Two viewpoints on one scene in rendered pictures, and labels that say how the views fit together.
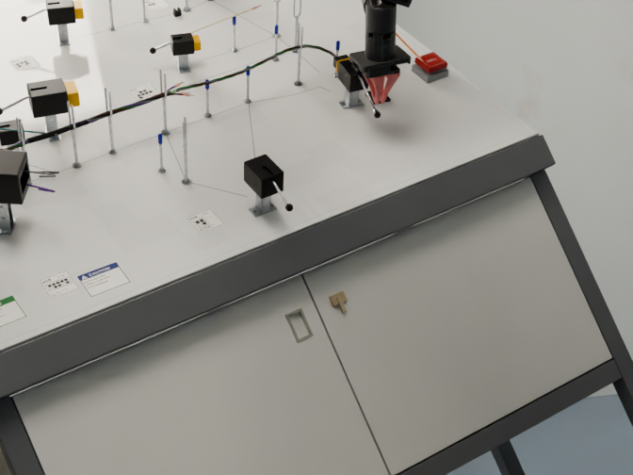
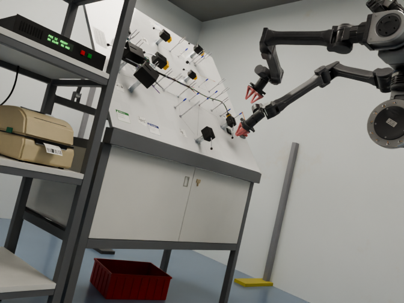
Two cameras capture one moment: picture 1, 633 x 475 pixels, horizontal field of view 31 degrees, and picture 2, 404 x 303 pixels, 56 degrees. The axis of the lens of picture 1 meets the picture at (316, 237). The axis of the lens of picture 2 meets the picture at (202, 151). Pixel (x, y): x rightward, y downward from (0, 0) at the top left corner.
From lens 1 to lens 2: 0.85 m
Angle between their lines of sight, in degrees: 23
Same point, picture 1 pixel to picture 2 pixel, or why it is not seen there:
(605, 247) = not seen: hidden behind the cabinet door
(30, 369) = (125, 142)
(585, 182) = not seen: hidden behind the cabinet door
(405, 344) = (202, 205)
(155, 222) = (170, 122)
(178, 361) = (155, 168)
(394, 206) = (226, 166)
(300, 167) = not seen: hidden behind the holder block
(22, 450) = (103, 163)
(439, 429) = (195, 235)
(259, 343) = (175, 179)
